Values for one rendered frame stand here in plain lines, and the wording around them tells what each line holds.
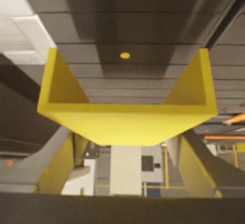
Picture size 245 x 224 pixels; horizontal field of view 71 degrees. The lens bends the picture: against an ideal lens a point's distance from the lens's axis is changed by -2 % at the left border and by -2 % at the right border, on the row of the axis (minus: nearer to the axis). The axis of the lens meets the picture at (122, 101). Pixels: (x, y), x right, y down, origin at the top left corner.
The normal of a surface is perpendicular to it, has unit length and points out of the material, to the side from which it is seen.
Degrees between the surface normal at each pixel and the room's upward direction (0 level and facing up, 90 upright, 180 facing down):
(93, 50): 0
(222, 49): 0
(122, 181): 90
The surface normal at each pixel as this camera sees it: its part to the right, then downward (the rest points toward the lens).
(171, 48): -0.02, 0.95
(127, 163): -0.02, -0.31
